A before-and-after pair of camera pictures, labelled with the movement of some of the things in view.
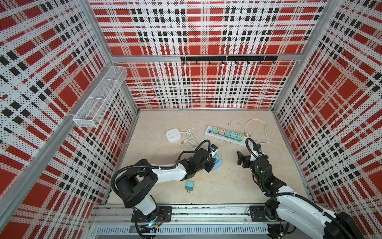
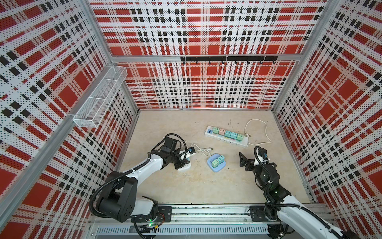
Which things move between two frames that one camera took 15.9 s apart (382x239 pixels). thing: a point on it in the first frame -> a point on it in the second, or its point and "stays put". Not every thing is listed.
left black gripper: (211, 164) -> (177, 166)
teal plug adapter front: (227, 133) stays put
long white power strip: (209, 132) stays put
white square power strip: (173, 135) -> (184, 155)
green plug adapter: (239, 137) stays put
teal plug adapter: (233, 135) stays put
